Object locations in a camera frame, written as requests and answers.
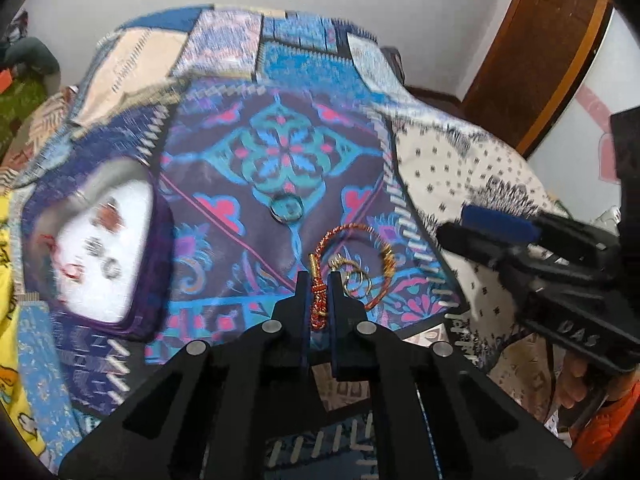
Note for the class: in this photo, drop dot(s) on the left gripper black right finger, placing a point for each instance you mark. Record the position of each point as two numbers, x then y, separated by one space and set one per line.
350 351

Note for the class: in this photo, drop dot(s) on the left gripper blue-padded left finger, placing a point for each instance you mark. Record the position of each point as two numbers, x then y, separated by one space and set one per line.
293 313

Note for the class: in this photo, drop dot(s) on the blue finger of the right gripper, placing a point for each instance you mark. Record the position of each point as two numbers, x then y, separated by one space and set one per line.
499 225

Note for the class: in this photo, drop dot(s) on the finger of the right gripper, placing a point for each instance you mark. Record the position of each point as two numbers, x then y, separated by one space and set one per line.
513 263

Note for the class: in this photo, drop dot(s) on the red gold wire bangle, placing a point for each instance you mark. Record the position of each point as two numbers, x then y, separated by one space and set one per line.
319 307

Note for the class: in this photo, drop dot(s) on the heart-shaped purple jewelry box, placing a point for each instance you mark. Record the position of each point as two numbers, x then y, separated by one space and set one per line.
103 253

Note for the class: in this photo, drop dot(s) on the person's right hand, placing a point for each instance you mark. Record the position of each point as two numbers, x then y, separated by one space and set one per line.
571 387

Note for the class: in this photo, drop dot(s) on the blue patchwork bedspread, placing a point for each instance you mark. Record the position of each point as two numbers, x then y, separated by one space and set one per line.
265 129

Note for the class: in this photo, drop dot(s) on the yellow duck towel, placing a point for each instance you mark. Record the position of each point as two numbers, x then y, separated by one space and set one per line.
13 396

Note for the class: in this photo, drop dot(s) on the striped beige blanket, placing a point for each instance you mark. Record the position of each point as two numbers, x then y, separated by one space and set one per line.
28 139

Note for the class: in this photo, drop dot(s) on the dark green cushion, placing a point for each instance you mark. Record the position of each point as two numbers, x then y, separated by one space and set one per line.
30 55

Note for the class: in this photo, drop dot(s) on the brown wooden door frame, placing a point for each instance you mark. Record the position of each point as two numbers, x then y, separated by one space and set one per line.
539 57

